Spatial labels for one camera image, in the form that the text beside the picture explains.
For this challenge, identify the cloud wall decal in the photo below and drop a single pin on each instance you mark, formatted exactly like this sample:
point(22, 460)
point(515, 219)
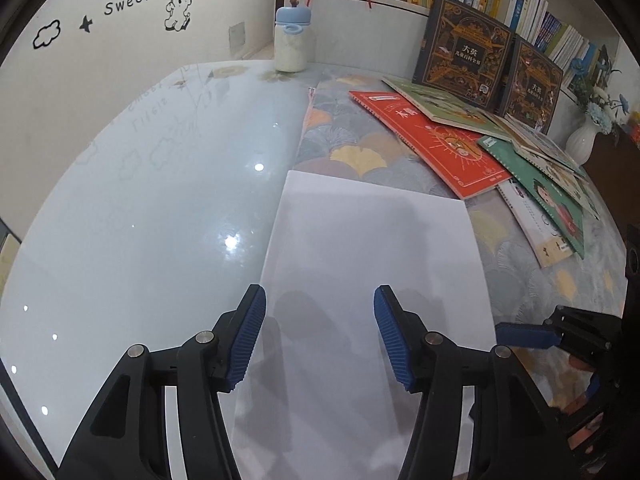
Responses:
point(46, 35)

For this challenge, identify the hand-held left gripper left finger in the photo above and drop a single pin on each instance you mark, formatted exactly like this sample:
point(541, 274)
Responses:
point(245, 340)

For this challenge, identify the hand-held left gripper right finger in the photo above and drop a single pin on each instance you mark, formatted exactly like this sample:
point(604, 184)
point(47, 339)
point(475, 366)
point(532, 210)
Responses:
point(392, 340)

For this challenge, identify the white paper sheet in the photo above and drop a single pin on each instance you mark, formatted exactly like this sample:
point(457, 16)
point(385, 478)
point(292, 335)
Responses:
point(360, 250)

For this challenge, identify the row of white blue books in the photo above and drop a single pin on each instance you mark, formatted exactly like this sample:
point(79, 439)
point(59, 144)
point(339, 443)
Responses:
point(550, 30)

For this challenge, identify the white book with tan corner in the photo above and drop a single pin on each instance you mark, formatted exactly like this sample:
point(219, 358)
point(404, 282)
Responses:
point(537, 237)

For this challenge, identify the red book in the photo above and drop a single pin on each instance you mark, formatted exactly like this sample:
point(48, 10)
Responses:
point(450, 155)

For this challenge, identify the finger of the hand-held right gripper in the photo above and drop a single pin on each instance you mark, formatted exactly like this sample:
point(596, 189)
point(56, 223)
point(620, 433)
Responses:
point(522, 335)

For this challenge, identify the dark ornate hardcover book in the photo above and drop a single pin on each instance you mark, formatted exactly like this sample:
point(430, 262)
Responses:
point(465, 45)
point(532, 90)

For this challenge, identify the light green picture book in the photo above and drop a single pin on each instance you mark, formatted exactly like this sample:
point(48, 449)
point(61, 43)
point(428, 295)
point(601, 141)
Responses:
point(450, 110)

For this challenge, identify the wall access panel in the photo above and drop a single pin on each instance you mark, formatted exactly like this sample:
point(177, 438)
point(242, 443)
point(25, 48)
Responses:
point(238, 40)

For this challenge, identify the illustrated picture book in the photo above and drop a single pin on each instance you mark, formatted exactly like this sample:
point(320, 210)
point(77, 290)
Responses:
point(570, 185)
point(545, 150)

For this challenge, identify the ginkgo patterned table mat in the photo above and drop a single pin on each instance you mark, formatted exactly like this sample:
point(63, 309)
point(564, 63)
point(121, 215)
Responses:
point(360, 130)

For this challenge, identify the bird wall decal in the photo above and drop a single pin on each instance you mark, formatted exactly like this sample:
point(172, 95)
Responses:
point(86, 23)

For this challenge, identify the white vase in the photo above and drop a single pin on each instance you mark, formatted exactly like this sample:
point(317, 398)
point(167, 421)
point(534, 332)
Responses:
point(582, 142)

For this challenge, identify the white bottle with blue lid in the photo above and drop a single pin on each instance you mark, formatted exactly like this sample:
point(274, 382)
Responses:
point(292, 45)

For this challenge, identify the green book with girl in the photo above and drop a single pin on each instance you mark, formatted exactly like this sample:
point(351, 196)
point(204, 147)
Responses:
point(550, 205)

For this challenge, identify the blue artificial flowers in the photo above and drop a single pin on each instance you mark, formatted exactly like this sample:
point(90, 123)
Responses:
point(597, 105)

